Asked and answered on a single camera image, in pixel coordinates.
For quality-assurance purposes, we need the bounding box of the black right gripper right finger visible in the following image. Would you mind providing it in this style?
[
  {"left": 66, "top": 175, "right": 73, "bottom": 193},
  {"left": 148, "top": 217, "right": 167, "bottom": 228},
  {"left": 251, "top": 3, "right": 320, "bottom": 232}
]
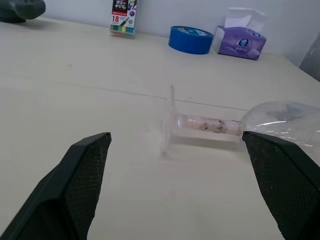
[{"left": 241, "top": 130, "right": 320, "bottom": 240}]

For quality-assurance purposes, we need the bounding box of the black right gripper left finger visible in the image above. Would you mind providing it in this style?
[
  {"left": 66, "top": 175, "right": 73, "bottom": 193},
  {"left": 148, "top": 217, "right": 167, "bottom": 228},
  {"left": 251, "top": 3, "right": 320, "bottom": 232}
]
[{"left": 0, "top": 131, "right": 112, "bottom": 240}]

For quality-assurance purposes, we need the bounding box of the clear wine glass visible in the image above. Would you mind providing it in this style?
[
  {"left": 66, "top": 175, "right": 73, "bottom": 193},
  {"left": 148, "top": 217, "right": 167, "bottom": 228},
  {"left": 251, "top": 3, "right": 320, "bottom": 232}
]
[{"left": 159, "top": 84, "right": 320, "bottom": 167}]

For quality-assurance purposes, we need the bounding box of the marker pen box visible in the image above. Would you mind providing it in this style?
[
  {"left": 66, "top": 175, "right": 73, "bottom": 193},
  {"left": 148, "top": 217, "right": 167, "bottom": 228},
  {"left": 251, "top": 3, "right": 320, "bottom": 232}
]
[{"left": 109, "top": 0, "right": 138, "bottom": 39}]

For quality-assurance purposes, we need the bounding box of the purple tissue box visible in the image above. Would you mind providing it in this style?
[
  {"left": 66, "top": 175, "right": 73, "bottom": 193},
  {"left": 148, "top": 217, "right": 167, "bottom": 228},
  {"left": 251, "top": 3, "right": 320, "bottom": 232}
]
[{"left": 212, "top": 7, "right": 268, "bottom": 61}]

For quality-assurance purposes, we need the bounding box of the blue tape roll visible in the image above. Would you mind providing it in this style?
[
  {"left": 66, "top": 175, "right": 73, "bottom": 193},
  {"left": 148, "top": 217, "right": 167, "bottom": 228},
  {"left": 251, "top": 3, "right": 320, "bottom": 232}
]
[{"left": 168, "top": 25, "right": 215, "bottom": 55}]

